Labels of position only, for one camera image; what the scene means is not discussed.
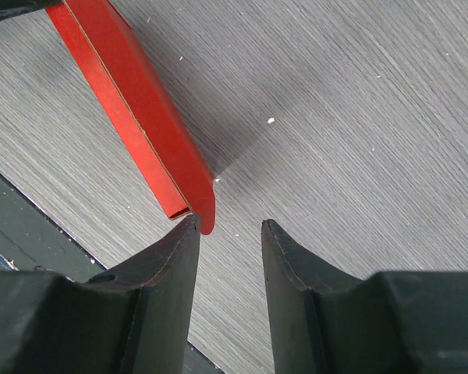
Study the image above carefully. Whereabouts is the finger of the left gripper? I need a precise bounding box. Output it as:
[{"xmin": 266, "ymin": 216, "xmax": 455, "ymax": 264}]
[{"xmin": 0, "ymin": 0, "xmax": 62, "ymax": 22}]

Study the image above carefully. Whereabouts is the red cardboard paper box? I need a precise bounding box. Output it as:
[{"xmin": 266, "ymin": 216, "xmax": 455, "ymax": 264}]
[{"xmin": 46, "ymin": 0, "xmax": 215, "ymax": 235}]

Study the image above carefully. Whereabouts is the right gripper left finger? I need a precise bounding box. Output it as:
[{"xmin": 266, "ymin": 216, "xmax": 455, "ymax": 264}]
[{"xmin": 0, "ymin": 215, "xmax": 200, "ymax": 373}]

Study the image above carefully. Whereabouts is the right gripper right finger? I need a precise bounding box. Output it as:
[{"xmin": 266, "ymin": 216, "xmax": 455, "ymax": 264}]
[{"xmin": 261, "ymin": 220, "xmax": 468, "ymax": 373}]

